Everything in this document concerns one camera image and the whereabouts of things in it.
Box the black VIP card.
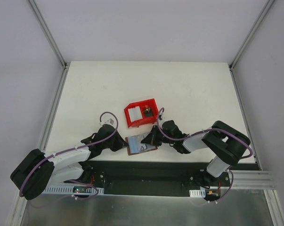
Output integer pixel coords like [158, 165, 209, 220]
[143, 107, 154, 118]

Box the left white cable duct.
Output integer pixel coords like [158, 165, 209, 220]
[41, 185, 104, 195]

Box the white cable duct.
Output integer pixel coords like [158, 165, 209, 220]
[41, 185, 104, 195]
[189, 189, 206, 198]

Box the left aluminium frame post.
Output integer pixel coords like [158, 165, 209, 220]
[27, 0, 68, 69]

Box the red plastic bin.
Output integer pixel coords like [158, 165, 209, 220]
[124, 98, 158, 128]

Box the right white cable duct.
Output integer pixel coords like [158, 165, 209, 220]
[189, 189, 206, 198]

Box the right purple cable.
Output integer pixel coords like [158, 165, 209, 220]
[157, 107, 253, 170]

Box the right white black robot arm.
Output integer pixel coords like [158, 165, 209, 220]
[141, 120, 251, 186]

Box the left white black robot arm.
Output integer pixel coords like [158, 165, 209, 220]
[10, 124, 129, 200]

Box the brown leather card holder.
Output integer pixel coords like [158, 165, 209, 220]
[125, 133, 158, 156]

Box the purple cable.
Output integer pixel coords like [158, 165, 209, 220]
[157, 107, 253, 170]
[19, 112, 120, 196]

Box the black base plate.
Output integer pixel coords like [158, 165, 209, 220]
[73, 160, 232, 200]

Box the aluminium frame post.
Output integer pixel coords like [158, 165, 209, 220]
[229, 0, 276, 71]
[27, 0, 68, 69]

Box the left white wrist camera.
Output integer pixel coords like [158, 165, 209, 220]
[100, 118, 115, 126]

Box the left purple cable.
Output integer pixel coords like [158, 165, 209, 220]
[19, 112, 120, 196]

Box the right aluminium frame post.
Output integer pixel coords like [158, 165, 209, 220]
[229, 0, 276, 71]

